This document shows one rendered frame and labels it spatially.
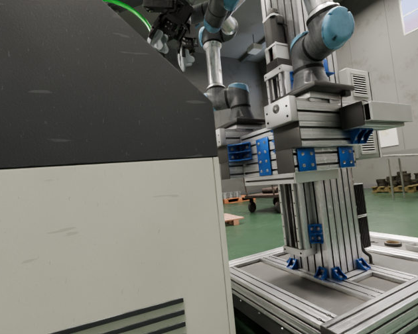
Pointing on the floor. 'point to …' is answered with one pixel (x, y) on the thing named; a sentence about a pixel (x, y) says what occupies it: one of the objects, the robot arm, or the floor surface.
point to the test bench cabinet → (108, 249)
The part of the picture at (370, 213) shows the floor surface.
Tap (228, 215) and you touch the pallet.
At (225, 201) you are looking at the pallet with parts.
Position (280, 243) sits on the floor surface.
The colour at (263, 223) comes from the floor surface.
